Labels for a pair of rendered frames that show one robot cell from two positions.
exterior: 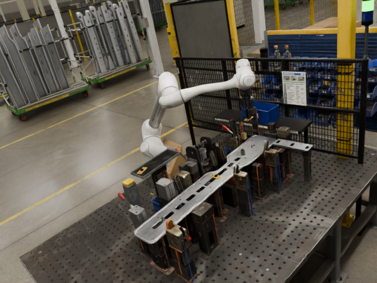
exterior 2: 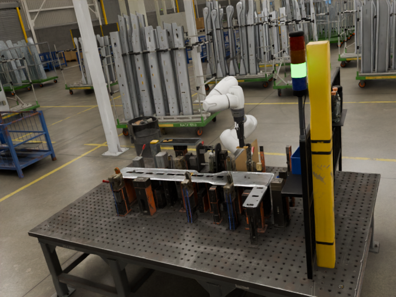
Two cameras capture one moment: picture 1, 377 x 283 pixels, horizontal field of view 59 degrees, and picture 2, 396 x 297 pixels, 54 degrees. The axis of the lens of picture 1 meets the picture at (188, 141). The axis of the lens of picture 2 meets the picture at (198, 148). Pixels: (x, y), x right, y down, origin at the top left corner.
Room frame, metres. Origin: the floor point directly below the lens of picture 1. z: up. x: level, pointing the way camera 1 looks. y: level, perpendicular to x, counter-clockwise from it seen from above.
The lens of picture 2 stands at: (1.10, -2.83, 2.25)
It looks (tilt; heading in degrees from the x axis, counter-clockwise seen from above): 20 degrees down; 69
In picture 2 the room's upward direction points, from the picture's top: 9 degrees counter-clockwise
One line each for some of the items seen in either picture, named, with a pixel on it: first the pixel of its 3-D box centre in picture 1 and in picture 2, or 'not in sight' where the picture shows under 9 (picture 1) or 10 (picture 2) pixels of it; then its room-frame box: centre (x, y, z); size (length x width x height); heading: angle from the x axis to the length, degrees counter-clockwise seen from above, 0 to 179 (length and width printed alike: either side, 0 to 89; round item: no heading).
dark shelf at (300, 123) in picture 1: (258, 119); (308, 167); (2.76, -0.67, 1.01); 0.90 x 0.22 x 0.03; 43
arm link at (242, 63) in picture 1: (243, 70); (234, 97); (2.31, -0.49, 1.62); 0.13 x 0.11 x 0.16; 174
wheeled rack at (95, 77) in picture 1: (110, 48); not in sight; (9.99, 1.64, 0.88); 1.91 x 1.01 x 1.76; 130
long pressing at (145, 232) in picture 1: (215, 178); (187, 175); (1.99, -0.13, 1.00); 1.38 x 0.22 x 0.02; 133
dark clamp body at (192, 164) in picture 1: (194, 184); (197, 176); (2.13, 0.02, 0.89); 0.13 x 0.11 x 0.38; 43
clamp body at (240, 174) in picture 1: (243, 193); (189, 200); (1.92, -0.30, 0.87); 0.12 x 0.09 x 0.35; 43
